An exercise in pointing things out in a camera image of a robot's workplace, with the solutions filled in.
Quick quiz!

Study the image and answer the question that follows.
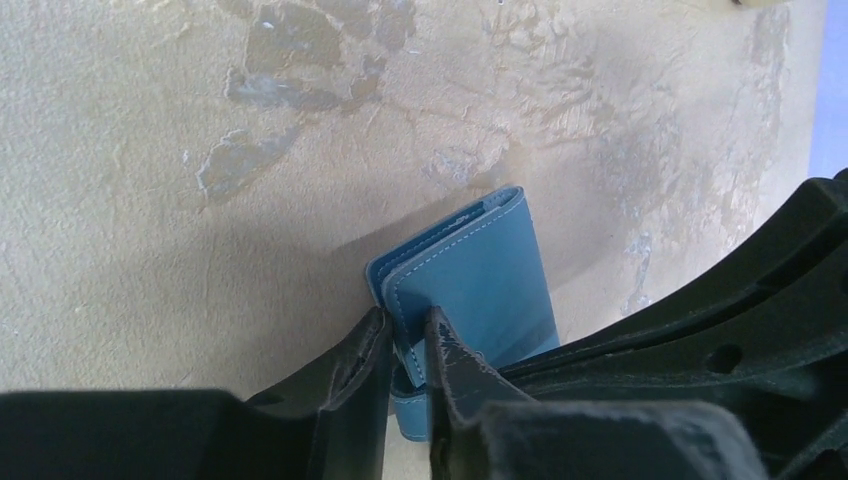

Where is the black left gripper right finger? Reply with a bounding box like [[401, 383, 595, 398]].
[[424, 307, 768, 479]]

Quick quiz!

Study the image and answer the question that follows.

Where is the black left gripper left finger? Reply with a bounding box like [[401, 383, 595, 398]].
[[1, 308, 392, 479]]

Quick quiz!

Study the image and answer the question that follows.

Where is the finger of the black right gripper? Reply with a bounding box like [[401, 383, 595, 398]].
[[502, 172, 847, 479]]

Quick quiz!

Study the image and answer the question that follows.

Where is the blue card holder wallet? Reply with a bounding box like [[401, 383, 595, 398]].
[[365, 186, 560, 442]]

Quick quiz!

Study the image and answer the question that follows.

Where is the beige oval card tray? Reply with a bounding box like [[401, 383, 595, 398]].
[[713, 0, 789, 9]]

